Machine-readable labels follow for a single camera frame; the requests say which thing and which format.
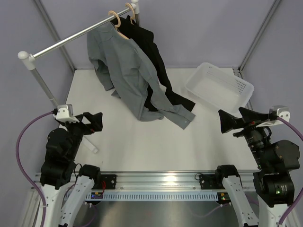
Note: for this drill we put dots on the grey button shirt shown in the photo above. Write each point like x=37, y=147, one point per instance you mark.
x=120, y=64

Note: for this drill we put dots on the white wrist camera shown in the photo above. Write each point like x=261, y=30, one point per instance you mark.
x=65, y=114
x=275, y=112

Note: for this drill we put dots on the white plastic basket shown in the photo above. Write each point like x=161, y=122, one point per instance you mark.
x=218, y=88

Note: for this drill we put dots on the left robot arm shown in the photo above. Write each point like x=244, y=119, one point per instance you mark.
x=61, y=150

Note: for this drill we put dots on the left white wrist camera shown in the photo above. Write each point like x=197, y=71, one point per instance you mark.
x=65, y=114

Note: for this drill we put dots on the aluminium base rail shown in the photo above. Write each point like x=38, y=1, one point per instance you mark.
x=170, y=181

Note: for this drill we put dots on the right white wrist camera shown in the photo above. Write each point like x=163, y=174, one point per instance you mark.
x=275, y=112

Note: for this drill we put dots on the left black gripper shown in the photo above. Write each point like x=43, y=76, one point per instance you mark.
x=95, y=120

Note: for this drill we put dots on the metal clothes rack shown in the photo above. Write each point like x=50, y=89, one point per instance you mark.
x=29, y=59

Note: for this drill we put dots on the white slotted cable duct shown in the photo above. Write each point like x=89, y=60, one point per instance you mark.
x=152, y=196

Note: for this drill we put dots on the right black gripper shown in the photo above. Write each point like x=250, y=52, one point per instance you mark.
x=229, y=122

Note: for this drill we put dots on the black shirt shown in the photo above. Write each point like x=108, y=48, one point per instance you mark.
x=145, y=39

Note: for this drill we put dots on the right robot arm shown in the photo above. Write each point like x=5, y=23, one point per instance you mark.
x=272, y=181

